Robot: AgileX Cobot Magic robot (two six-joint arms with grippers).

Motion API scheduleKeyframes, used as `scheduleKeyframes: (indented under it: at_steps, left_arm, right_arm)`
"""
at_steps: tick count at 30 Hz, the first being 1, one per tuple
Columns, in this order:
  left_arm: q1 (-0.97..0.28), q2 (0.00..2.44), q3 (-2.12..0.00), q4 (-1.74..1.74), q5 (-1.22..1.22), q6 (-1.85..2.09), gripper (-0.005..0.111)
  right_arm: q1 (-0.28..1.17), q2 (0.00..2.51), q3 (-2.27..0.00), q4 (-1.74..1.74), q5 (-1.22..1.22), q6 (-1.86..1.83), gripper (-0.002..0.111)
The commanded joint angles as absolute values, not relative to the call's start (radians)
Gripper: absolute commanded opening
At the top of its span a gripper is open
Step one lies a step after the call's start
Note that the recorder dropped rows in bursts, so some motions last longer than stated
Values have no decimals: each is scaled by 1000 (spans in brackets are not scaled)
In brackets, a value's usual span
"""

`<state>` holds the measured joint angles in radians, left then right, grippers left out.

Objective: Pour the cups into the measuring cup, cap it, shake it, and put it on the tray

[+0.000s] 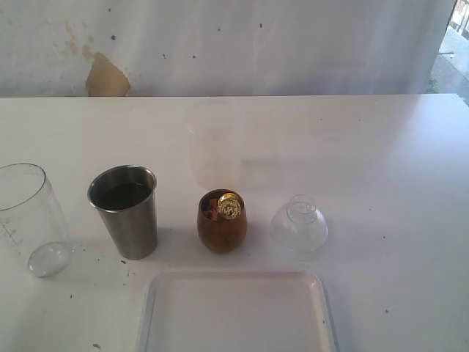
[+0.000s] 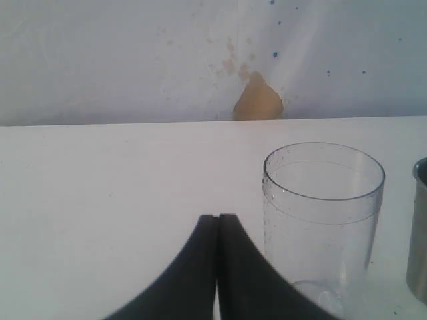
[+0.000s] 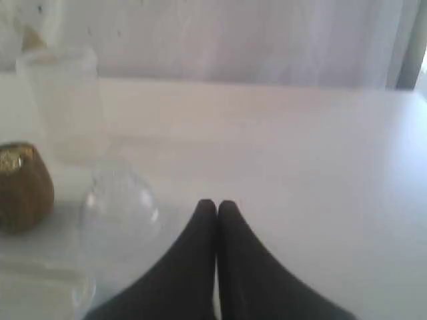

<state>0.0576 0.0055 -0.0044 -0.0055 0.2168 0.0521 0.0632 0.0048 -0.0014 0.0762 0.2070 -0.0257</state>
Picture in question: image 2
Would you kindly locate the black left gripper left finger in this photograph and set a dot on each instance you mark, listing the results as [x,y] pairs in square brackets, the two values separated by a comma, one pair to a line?
[187,287]

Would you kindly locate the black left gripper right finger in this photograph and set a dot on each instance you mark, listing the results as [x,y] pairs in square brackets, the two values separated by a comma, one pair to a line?
[249,287]

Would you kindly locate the stainless steel cup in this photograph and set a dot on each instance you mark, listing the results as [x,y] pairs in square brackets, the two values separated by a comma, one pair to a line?
[416,267]

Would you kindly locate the clear plastic jar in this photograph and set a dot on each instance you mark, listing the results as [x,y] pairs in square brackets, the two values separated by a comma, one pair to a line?
[321,206]

